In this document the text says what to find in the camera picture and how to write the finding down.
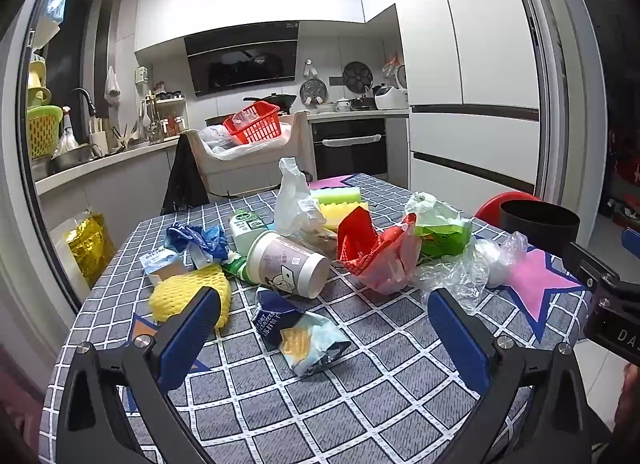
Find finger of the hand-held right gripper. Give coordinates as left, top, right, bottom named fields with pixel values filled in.
left=570, top=241, right=622, bottom=291
left=621, top=227, right=640, bottom=266

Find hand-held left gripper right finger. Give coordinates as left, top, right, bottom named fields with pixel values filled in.
left=427, top=288, right=593, bottom=464

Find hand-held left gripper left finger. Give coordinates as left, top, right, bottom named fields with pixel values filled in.
left=55, top=285, right=223, bottom=464

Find yellow foam fruit net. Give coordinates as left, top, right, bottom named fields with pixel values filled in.
left=148, top=264, right=233, bottom=330

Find clear plastic bag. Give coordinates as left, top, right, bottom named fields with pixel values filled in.
left=410, top=231, right=528, bottom=315

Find black trash bin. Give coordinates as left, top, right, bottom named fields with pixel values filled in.
left=500, top=199, right=581, bottom=257

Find blue white cardboard box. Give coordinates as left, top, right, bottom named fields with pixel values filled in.
left=140, top=244, right=193, bottom=287

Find dark blue chip bag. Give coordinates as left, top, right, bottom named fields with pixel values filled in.
left=254, top=286, right=352, bottom=377

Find blue plastic wrapper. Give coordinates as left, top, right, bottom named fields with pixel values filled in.
left=165, top=224, right=231, bottom=270

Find green snack packet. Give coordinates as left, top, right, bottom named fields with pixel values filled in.
left=415, top=221, right=473, bottom=260

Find green white plastic bottle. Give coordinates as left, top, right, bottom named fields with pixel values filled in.
left=220, top=210, right=273, bottom=281

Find printed paper cup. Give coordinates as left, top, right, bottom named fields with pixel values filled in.
left=246, top=230, right=332, bottom=300

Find pale green plastic bag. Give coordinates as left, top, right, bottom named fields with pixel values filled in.
left=404, top=191, right=466, bottom=230

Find red plastic bag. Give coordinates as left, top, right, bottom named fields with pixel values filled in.
left=337, top=206, right=423, bottom=295

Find yellow sponge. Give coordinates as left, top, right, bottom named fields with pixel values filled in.
left=320, top=201, right=370, bottom=231

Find green sponge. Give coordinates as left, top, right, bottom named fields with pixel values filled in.
left=317, top=187, right=362, bottom=206

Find person's right forearm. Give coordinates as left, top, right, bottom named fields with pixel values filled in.
left=614, top=363, right=640, bottom=445

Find red printed boxes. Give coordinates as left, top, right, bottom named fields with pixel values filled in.
left=607, top=129, right=640, bottom=220

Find grey checked star tablecloth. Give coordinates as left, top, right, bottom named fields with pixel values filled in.
left=42, top=173, right=596, bottom=464

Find red stool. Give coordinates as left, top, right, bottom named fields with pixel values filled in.
left=474, top=191, right=541, bottom=227

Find gold foil bag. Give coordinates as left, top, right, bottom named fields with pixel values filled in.
left=66, top=214, right=117, bottom=290

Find black cloth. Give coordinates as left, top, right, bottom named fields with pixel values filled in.
left=161, top=133, right=211, bottom=216

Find white kitchen counter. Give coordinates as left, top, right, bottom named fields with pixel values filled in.
left=34, top=111, right=410, bottom=305

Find beige wooden chair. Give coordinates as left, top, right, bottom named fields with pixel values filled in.
left=182, top=111, right=317, bottom=195

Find large white plastic bag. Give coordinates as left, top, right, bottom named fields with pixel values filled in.
left=199, top=124, right=291, bottom=161

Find steel sink basin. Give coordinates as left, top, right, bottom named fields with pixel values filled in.
left=50, top=144, right=101, bottom=175

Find black built-in oven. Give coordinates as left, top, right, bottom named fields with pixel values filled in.
left=311, top=118, right=388, bottom=181

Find red plastic basket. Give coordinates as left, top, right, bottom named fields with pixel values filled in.
left=222, top=101, right=283, bottom=147

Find spice rack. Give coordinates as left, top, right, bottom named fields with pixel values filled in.
left=145, top=91, right=188, bottom=140

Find utensil holder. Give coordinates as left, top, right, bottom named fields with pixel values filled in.
left=90, top=116, right=108, bottom=155

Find spray bottle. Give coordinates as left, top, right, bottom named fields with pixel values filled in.
left=57, top=106, right=78, bottom=155

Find black wok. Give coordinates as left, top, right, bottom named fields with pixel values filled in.
left=243, top=93, right=298, bottom=112

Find green plastic basket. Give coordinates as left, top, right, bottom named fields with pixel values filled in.
left=27, top=105, right=63, bottom=160

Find white rice cooker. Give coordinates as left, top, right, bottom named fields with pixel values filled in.
left=374, top=85, right=410, bottom=111

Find black kitchen faucet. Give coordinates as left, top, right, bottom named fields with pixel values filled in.
left=71, top=88, right=98, bottom=117

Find small white plastic bag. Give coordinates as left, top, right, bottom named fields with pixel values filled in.
left=104, top=66, right=122, bottom=105

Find steel pot lid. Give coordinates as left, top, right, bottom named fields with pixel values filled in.
left=300, top=79, right=328, bottom=105

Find white refrigerator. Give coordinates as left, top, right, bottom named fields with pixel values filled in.
left=395, top=0, right=543, bottom=195

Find black range hood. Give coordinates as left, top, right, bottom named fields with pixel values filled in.
left=184, top=21, right=300, bottom=97

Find round black steamer rack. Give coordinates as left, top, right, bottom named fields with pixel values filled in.
left=343, top=61, right=375, bottom=92

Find yellow plastic containers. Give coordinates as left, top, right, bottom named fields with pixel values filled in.
left=27, top=59, right=51, bottom=107

